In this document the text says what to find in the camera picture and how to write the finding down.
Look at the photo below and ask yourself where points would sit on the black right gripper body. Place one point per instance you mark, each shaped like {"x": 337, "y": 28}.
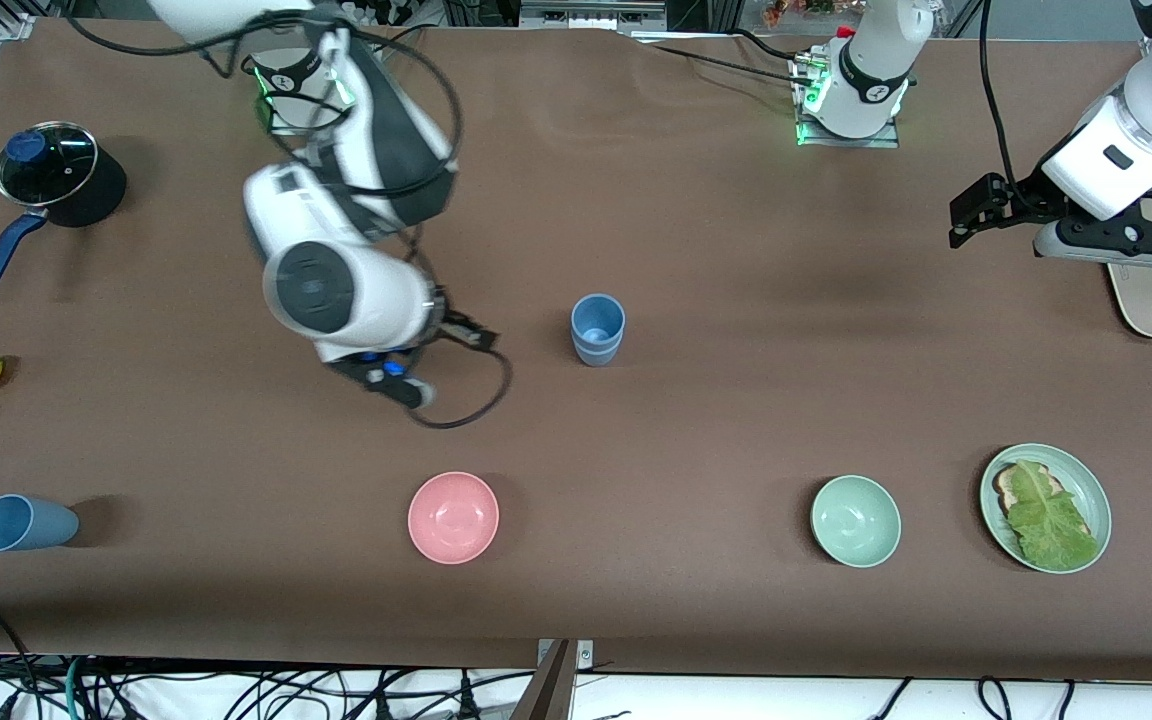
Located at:
{"x": 452, "y": 327}

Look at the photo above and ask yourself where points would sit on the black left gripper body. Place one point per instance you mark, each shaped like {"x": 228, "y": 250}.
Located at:
{"x": 1023, "y": 199}

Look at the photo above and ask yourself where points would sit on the plain blue cup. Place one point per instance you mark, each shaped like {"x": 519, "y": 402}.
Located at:
{"x": 598, "y": 315}
{"x": 36, "y": 525}

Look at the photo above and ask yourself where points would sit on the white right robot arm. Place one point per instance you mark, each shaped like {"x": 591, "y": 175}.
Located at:
{"x": 356, "y": 290}

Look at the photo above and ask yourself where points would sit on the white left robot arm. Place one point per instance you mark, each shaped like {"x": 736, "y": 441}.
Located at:
{"x": 871, "y": 60}

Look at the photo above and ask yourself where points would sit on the pink bowl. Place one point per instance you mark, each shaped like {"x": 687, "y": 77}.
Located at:
{"x": 453, "y": 518}

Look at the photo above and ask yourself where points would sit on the brown table cover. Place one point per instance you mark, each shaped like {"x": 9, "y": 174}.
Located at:
{"x": 736, "y": 250}

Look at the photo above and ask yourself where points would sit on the bread slice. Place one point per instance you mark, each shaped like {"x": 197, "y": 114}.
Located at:
{"x": 1006, "y": 488}

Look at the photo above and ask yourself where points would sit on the mint green plate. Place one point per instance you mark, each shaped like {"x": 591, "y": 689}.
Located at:
{"x": 1086, "y": 480}

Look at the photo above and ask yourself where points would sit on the green lettuce leaf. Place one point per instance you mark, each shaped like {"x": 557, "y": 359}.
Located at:
{"x": 1051, "y": 525}

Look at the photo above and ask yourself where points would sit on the mint green bowl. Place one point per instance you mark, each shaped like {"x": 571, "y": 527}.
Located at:
{"x": 856, "y": 521}

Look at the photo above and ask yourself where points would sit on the grey metal box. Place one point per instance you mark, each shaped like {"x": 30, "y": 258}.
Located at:
{"x": 591, "y": 15}

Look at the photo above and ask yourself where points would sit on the dark metal beam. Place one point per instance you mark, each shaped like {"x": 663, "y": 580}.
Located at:
{"x": 546, "y": 690}

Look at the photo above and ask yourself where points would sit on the glass lid with blue knob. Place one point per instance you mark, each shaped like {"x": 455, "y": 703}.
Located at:
{"x": 61, "y": 165}

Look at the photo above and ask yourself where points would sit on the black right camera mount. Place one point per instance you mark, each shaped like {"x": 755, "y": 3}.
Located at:
{"x": 376, "y": 372}

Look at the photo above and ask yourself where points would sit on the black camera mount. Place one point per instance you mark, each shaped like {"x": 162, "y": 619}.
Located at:
{"x": 1131, "y": 232}
{"x": 376, "y": 372}

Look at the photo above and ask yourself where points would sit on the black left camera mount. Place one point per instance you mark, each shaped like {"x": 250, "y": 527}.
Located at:
{"x": 1131, "y": 232}

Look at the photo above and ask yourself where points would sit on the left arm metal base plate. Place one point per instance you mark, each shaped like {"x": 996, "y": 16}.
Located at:
{"x": 881, "y": 142}

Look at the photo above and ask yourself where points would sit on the silver table edge bracket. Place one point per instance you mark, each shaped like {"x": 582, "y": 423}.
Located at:
{"x": 584, "y": 655}

